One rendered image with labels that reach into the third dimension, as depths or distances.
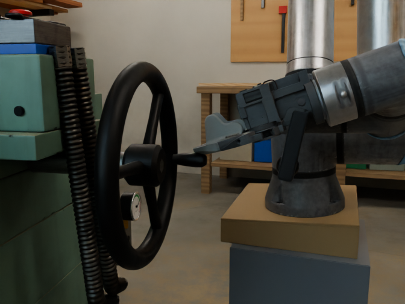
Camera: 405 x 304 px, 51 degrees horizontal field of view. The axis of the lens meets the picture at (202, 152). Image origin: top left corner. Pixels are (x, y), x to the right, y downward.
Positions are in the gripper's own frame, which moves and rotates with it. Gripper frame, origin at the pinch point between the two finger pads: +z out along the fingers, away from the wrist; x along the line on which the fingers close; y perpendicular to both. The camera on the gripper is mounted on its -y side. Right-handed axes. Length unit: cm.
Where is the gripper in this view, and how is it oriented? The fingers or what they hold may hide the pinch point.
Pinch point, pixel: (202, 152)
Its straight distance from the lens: 69.7
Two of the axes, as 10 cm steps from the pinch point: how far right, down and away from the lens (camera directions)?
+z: -9.2, 3.0, 2.4
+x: -2.0, 1.7, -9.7
